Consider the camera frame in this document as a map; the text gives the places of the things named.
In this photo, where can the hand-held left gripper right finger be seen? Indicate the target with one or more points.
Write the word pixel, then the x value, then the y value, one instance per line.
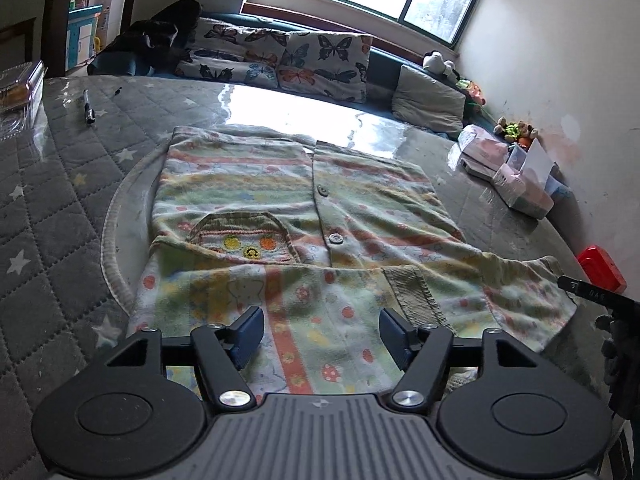
pixel 393 332

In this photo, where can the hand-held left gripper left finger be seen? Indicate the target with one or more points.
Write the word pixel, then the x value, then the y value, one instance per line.
pixel 250 335

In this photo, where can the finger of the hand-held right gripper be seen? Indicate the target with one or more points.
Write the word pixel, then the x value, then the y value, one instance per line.
pixel 590 292

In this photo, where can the green patterned baby cardigan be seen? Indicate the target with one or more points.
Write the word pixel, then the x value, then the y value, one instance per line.
pixel 300 220

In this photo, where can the dark clothes pile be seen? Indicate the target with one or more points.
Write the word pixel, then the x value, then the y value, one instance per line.
pixel 155 35

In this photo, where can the person's right hand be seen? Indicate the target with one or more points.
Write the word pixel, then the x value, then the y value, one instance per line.
pixel 617 360

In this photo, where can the red plastic stool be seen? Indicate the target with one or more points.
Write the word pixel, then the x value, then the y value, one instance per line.
pixel 602 265

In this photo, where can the pink and green tissue pack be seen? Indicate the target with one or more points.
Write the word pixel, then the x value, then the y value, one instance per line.
pixel 520 195

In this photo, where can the flat grey box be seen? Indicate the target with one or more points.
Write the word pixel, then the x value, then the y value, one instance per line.
pixel 475 169

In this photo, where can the small brown plush toy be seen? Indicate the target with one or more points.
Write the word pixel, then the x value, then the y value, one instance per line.
pixel 517 132

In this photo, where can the green and orange plush toy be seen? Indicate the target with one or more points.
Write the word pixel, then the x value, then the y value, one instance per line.
pixel 472 91

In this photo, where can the grey pillow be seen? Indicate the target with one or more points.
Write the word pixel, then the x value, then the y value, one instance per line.
pixel 430 100

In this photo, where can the grey quilted star tablecloth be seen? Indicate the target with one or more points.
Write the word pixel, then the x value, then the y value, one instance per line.
pixel 50 200

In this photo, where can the panda plush toy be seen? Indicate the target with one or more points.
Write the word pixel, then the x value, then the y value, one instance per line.
pixel 439 62

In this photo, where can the large butterfly print pillow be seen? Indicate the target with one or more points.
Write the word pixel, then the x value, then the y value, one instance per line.
pixel 322 65

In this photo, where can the black marker pen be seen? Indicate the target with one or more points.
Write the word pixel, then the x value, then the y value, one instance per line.
pixel 88 110

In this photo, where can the clear plastic food container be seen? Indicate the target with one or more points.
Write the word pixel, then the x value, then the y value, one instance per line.
pixel 20 95

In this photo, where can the small blue cabinet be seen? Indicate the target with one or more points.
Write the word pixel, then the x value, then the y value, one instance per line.
pixel 82 30

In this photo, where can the dark wooden side table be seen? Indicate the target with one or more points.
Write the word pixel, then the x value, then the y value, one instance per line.
pixel 17 32

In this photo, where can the dark wooden door frame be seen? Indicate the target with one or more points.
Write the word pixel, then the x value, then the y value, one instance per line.
pixel 55 10

